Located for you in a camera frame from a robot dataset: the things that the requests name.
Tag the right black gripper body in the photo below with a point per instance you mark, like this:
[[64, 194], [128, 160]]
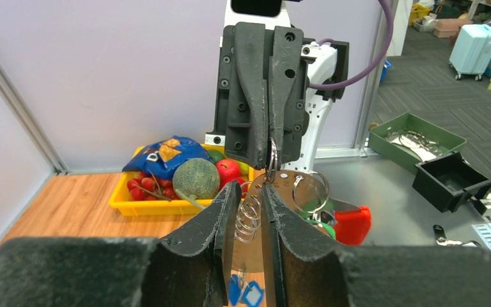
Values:
[[322, 64]]

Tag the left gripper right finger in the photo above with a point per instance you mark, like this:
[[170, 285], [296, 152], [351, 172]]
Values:
[[413, 276]]

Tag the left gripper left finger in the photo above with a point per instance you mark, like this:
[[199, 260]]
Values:
[[188, 267]]

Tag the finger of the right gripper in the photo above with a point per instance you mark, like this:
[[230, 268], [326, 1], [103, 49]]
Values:
[[285, 86], [246, 131]]

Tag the keyring bundle with red tag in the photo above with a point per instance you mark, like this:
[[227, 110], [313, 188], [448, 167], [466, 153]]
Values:
[[292, 203]]

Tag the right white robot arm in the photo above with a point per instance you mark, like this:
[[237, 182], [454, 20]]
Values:
[[274, 87]]

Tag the green lime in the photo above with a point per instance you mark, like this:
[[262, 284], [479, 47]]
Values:
[[216, 155]]

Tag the red apple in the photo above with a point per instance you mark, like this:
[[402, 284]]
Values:
[[228, 170]]

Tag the green melon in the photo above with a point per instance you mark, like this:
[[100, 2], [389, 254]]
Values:
[[197, 178]]

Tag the blue chip bag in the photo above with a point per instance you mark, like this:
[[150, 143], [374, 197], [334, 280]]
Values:
[[163, 158]]

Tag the red cherry tomatoes bunch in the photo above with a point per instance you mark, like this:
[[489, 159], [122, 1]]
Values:
[[144, 187]]

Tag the yellow plastic bin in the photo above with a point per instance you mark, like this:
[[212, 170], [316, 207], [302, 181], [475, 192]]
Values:
[[121, 201]]

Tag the green tray with rings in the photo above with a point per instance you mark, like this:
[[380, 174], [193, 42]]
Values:
[[408, 140]]

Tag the black plastic tray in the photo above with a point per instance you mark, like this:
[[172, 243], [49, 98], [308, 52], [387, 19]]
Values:
[[448, 182]]

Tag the light blue suitcase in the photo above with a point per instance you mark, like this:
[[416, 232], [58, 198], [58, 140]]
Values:
[[471, 53]]

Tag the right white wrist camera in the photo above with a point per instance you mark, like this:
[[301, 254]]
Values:
[[263, 8]]

